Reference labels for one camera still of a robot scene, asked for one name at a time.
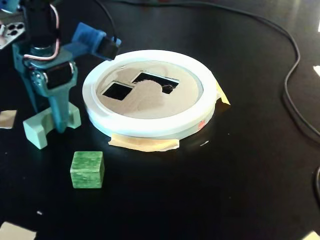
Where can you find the metal plate with holes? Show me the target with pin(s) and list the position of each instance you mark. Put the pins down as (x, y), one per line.
(10, 32)

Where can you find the white flat object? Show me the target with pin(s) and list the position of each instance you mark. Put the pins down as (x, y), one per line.
(317, 70)

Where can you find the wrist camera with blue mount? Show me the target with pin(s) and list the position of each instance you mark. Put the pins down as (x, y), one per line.
(87, 40)

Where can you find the dark green wooden cube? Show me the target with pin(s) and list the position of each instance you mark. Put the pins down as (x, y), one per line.
(86, 170)

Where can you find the teal gripper with servo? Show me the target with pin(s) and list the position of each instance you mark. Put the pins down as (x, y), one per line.
(58, 75)

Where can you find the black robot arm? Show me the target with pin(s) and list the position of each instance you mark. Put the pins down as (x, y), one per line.
(37, 22)

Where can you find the light green U-shaped block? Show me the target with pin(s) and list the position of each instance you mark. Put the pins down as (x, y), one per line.
(33, 132)

